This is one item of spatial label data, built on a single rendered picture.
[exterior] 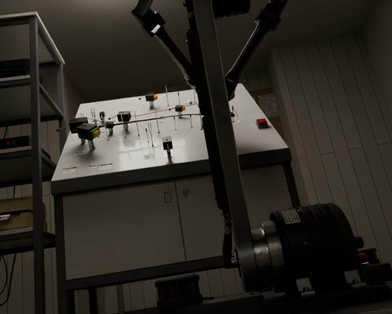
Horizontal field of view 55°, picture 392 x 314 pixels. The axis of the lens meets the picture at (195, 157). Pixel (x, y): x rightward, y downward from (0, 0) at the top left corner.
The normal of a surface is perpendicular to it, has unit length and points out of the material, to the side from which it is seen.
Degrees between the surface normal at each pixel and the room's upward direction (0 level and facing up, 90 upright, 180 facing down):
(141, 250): 90
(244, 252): 87
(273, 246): 76
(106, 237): 90
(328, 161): 90
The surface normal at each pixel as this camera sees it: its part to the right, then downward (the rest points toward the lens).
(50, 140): -0.10, -0.29
